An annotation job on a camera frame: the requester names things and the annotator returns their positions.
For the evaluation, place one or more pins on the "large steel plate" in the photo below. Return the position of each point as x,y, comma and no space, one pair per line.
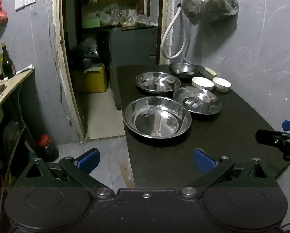
157,117
157,82

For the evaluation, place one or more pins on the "wooden shelf counter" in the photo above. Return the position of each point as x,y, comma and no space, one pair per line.
9,86

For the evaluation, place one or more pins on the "deep steel bowl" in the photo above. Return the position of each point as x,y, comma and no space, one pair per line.
183,70

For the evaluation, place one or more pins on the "green box on shelf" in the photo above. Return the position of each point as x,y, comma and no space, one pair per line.
91,23

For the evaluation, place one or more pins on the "dark cabinet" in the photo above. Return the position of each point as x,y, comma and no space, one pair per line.
136,46

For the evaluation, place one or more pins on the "large steel plate front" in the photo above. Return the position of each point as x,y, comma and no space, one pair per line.
157,117

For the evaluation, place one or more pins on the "large steel plate back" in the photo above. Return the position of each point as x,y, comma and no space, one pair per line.
157,82

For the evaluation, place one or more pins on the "cleaver with cream handle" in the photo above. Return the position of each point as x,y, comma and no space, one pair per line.
206,72

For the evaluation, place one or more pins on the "yellow container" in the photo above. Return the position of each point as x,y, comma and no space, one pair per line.
95,80

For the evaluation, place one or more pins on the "plastic bag on wall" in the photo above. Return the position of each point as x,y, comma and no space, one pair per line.
201,11

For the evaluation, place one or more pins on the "white wall switch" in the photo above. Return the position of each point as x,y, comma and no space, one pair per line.
20,4

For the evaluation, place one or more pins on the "steel plate with sticker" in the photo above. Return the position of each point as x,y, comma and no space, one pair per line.
197,100

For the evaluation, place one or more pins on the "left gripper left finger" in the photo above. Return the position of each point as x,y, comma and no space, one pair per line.
78,169

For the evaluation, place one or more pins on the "red-capped dark jug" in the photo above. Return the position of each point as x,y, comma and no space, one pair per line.
46,149

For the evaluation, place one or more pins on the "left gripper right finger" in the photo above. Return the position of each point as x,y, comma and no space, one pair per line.
214,171

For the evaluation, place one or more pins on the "white ceramic bowl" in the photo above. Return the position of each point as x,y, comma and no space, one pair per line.
203,83
221,84

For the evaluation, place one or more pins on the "dark glass bottle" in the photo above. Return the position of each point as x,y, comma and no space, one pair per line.
8,65

